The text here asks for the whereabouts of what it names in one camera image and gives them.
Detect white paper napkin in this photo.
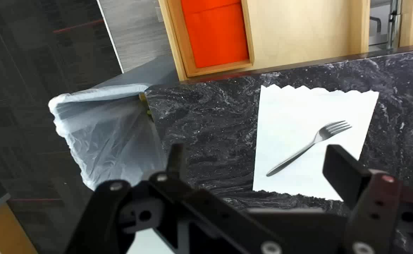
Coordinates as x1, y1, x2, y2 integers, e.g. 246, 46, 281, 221
252, 83, 380, 203

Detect wooden drawer with orange liner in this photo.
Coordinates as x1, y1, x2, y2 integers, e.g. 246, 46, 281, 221
95, 0, 372, 82

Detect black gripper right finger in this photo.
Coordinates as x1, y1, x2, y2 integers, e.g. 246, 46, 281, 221
321, 144, 413, 254

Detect orange drawer liner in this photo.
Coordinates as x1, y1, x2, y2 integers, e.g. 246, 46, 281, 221
180, 0, 250, 69

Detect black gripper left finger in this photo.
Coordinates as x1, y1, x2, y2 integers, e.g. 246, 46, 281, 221
63, 142, 281, 254

